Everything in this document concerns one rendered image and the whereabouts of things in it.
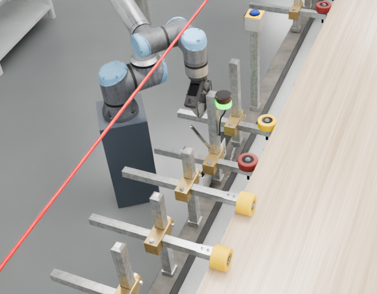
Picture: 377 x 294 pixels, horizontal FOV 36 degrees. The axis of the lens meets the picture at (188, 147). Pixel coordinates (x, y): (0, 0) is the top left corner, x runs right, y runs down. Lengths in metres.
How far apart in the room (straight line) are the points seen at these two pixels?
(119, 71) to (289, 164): 1.05
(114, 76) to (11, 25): 2.31
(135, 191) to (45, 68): 1.69
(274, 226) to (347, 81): 0.90
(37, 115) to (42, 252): 1.23
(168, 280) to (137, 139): 1.07
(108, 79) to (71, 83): 1.57
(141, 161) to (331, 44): 1.16
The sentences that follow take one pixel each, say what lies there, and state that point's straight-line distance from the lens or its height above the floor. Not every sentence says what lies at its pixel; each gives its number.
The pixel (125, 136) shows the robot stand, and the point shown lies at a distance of 3.04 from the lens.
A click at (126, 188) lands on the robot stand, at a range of 3.30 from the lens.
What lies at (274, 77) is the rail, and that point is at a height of 0.70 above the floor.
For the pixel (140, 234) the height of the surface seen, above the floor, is 0.96.
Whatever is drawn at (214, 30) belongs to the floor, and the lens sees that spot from 4.81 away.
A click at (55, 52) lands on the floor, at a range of 4.84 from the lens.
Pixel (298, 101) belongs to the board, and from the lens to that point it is 2.58.
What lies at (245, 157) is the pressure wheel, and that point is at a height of 0.90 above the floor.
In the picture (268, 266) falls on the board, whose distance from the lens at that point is 1.97.
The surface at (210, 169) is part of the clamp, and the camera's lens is 2.34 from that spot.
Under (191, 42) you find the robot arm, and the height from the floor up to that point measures 1.37.
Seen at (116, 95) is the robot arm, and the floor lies 0.76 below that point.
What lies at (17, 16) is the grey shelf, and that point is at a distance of 5.21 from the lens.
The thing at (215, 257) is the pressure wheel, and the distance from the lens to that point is 1.90.
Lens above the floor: 2.50
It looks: 42 degrees down
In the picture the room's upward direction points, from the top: 7 degrees counter-clockwise
